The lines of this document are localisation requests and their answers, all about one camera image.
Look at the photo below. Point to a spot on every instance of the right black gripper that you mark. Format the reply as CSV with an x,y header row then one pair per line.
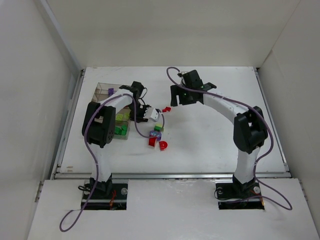
x,y
180,95

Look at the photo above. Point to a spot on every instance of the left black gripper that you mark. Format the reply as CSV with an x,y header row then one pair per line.
x,y
141,113

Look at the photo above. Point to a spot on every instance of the yellow-green lego brick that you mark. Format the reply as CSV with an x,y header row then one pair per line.
x,y
119,117
126,116

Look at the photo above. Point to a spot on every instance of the small green slope lego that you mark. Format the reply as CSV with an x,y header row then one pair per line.
x,y
123,130

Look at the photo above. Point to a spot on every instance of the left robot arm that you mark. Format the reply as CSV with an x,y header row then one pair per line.
x,y
99,129

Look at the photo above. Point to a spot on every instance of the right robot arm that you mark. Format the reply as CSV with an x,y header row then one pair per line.
x,y
249,128

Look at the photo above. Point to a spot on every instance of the green and yellow lego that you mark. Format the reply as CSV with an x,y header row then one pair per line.
x,y
159,127

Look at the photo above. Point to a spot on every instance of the purple flower lego disc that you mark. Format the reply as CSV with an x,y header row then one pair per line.
x,y
155,134

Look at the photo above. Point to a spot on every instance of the clear compartment organizer tray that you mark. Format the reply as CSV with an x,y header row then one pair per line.
x,y
101,94

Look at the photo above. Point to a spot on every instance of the red half-round lego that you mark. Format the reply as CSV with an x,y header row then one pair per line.
x,y
163,145

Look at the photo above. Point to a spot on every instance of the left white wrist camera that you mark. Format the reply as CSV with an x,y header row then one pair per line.
x,y
154,114

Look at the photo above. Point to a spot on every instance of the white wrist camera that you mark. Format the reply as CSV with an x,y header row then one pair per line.
x,y
181,75
154,114

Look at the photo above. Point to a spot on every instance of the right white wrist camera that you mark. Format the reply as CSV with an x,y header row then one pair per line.
x,y
181,75

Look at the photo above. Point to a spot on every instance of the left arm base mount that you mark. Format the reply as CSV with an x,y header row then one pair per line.
x,y
109,196

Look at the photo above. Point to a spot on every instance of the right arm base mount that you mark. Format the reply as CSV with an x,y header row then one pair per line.
x,y
234,195

